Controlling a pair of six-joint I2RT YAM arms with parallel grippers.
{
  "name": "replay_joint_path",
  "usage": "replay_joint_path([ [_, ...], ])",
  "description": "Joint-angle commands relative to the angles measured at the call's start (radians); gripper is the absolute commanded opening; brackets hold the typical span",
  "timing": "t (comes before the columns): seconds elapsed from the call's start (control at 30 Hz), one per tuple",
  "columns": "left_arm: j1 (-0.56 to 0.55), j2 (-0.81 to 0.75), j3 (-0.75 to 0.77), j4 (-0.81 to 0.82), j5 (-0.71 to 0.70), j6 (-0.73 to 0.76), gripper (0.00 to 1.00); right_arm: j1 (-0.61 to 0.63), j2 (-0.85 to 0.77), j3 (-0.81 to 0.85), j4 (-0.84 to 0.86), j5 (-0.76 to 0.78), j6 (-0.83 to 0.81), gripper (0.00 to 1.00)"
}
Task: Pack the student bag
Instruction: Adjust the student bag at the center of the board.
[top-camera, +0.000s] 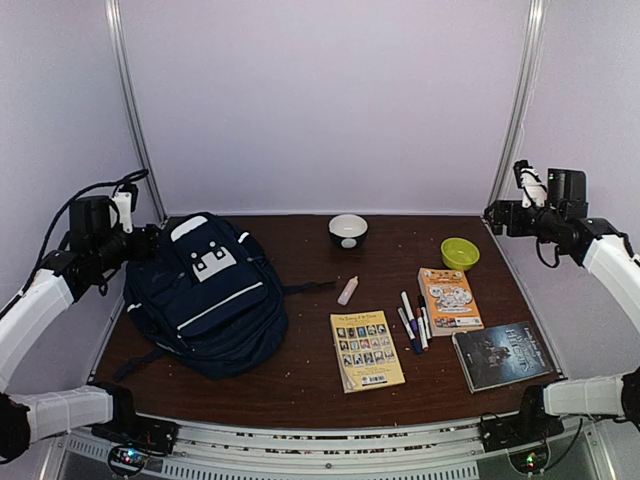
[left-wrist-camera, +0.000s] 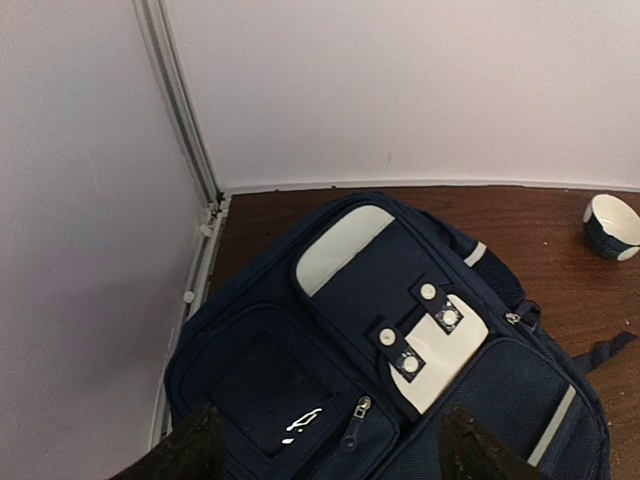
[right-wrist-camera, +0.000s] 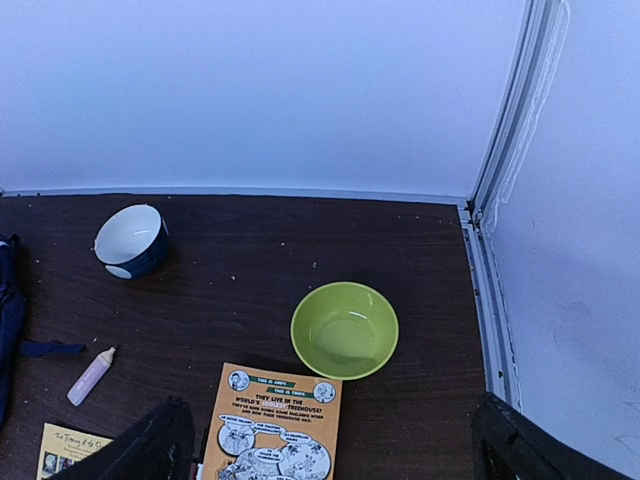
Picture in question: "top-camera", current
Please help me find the right aluminium frame post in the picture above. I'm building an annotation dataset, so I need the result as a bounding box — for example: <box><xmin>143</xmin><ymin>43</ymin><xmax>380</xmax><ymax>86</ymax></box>
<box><xmin>487</xmin><ymin>0</ymin><xmax>548</xmax><ymax>206</ymax></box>

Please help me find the left aluminium frame post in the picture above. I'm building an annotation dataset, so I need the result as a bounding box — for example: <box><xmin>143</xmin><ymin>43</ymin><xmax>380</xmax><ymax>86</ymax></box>
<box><xmin>104</xmin><ymin>0</ymin><xmax>168</xmax><ymax>224</ymax></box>

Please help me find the white marker dark cap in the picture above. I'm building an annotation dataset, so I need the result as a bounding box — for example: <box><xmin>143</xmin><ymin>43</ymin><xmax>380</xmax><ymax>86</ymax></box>
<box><xmin>407</xmin><ymin>309</ymin><xmax>424</xmax><ymax>354</ymax></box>

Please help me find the aluminium frame post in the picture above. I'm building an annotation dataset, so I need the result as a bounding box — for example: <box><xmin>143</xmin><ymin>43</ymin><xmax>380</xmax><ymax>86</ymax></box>
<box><xmin>487</xmin><ymin>0</ymin><xmax>548</xmax><ymax>206</ymax></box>
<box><xmin>104</xmin><ymin>0</ymin><xmax>168</xmax><ymax>224</ymax></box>

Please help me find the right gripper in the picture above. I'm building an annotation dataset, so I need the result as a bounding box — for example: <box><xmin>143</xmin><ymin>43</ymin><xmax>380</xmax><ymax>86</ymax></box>
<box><xmin>484</xmin><ymin>199</ymin><xmax>563</xmax><ymax>241</ymax></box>

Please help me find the black and white bowl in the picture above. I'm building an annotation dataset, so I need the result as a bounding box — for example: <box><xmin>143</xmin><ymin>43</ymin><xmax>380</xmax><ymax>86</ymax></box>
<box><xmin>328</xmin><ymin>214</ymin><xmax>369</xmax><ymax>250</ymax></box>

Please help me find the orange cartoon paperback book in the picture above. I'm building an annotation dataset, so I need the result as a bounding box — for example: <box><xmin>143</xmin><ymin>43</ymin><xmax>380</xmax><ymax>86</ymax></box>
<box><xmin>418</xmin><ymin>268</ymin><xmax>485</xmax><ymax>337</ymax></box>

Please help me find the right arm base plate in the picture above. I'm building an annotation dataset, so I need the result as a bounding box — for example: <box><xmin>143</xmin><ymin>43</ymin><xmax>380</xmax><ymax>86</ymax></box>
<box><xmin>479</xmin><ymin>413</ymin><xmax>564</xmax><ymax>453</ymax></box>

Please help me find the white marker blue cap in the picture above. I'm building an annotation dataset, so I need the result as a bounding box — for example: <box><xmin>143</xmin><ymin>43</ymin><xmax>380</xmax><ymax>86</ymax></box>
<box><xmin>401</xmin><ymin>291</ymin><xmax>419</xmax><ymax>335</ymax></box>

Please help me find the white marker red cap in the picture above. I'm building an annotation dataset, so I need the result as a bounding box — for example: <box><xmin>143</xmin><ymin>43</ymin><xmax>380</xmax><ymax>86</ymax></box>
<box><xmin>416</xmin><ymin>294</ymin><xmax>430</xmax><ymax>352</ymax></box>

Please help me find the small pink glue bottle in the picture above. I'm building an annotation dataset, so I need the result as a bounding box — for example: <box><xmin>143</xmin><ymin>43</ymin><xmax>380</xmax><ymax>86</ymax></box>
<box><xmin>337</xmin><ymin>276</ymin><xmax>359</xmax><ymax>306</ymax></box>

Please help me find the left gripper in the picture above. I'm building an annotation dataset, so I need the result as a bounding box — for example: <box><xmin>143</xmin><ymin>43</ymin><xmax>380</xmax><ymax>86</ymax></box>
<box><xmin>93</xmin><ymin>223</ymin><xmax>162</xmax><ymax>272</ymax></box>

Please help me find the lime green bowl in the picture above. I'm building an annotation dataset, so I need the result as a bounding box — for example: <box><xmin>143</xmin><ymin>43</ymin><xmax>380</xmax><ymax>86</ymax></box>
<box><xmin>440</xmin><ymin>237</ymin><xmax>480</xmax><ymax>271</ymax></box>

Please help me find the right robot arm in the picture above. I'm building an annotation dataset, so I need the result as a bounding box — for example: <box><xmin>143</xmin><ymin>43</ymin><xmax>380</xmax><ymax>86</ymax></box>
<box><xmin>483</xmin><ymin>200</ymin><xmax>639</xmax><ymax>442</ymax></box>

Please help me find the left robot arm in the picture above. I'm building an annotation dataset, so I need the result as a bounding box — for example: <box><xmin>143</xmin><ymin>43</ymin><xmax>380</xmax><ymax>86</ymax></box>
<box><xmin>1</xmin><ymin>169</ymin><xmax>159</xmax><ymax>464</ymax></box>

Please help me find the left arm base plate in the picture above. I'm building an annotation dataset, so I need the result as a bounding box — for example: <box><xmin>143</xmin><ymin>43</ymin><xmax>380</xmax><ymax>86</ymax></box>
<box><xmin>91</xmin><ymin>416</ymin><xmax>179</xmax><ymax>457</ymax></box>

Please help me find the white marker black cap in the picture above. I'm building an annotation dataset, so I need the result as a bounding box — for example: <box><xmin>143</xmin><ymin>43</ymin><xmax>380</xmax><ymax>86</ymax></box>
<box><xmin>397</xmin><ymin>307</ymin><xmax>414</xmax><ymax>341</ymax></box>

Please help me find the navy blue student backpack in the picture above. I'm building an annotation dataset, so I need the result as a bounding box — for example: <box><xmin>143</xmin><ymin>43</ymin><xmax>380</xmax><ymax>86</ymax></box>
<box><xmin>112</xmin><ymin>212</ymin><xmax>335</xmax><ymax>382</ymax></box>

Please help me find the dark Wuthering Heights book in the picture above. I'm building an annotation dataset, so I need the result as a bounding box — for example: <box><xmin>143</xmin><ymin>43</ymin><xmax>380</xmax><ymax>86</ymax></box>
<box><xmin>452</xmin><ymin>322</ymin><xmax>554</xmax><ymax>394</ymax></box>

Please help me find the yellow paperback book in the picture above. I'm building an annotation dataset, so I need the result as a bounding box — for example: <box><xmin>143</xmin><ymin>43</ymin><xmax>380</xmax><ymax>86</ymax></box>
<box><xmin>329</xmin><ymin>310</ymin><xmax>406</xmax><ymax>394</ymax></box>

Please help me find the front aluminium rail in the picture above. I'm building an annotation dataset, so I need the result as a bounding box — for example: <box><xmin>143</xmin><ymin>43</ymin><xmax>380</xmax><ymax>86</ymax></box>
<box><xmin>39</xmin><ymin>419</ymin><xmax>616</xmax><ymax>480</ymax></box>

